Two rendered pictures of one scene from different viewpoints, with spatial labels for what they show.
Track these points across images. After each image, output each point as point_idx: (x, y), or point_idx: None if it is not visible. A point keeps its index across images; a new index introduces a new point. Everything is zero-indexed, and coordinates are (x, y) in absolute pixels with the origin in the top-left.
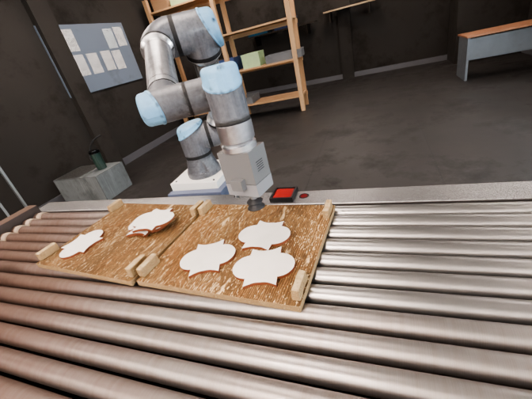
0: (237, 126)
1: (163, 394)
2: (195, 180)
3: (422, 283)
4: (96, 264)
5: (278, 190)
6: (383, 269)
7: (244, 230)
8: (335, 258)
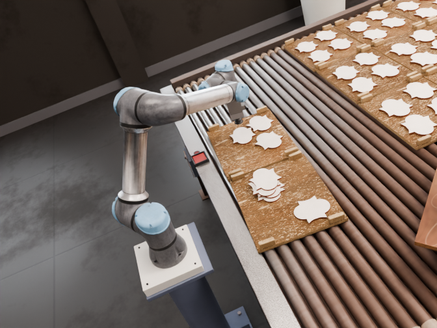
0: None
1: (317, 114)
2: (188, 244)
3: None
4: (312, 179)
5: (197, 162)
6: None
7: (244, 142)
8: None
